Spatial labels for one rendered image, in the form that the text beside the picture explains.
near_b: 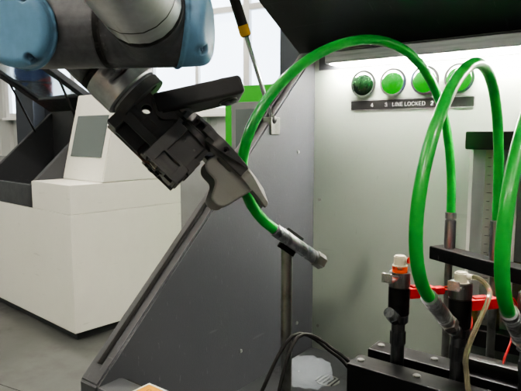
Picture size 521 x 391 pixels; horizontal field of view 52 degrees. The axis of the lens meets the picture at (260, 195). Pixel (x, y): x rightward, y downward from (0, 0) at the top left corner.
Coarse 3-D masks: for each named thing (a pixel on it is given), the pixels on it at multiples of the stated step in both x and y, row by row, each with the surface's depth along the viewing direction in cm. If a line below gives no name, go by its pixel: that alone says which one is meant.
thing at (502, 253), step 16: (512, 144) 51; (512, 160) 50; (512, 176) 49; (512, 192) 48; (512, 208) 48; (496, 224) 49; (512, 224) 48; (496, 240) 49; (496, 256) 49; (496, 272) 49; (496, 288) 50; (512, 304) 51; (512, 320) 52; (512, 336) 56
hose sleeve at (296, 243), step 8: (280, 232) 70; (288, 232) 71; (280, 240) 71; (288, 240) 71; (296, 240) 72; (296, 248) 72; (304, 248) 72; (312, 248) 74; (304, 256) 73; (312, 256) 73
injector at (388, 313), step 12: (408, 276) 70; (396, 288) 70; (408, 288) 70; (396, 300) 70; (408, 300) 71; (384, 312) 69; (396, 312) 70; (408, 312) 71; (396, 324) 71; (396, 336) 71; (396, 348) 71; (396, 360) 72
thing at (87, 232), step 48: (48, 96) 410; (48, 144) 436; (96, 144) 344; (0, 192) 385; (48, 192) 336; (96, 192) 331; (144, 192) 358; (0, 240) 393; (48, 240) 341; (96, 240) 334; (144, 240) 361; (0, 288) 400; (48, 288) 347; (96, 288) 337
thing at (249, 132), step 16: (320, 48) 71; (336, 48) 72; (400, 48) 77; (304, 64) 70; (416, 64) 79; (288, 80) 69; (432, 80) 81; (272, 96) 68; (256, 112) 67; (256, 128) 68; (448, 128) 83; (240, 144) 67; (448, 144) 84; (448, 160) 84; (448, 176) 85; (448, 192) 85; (256, 208) 69; (448, 208) 86; (272, 224) 70
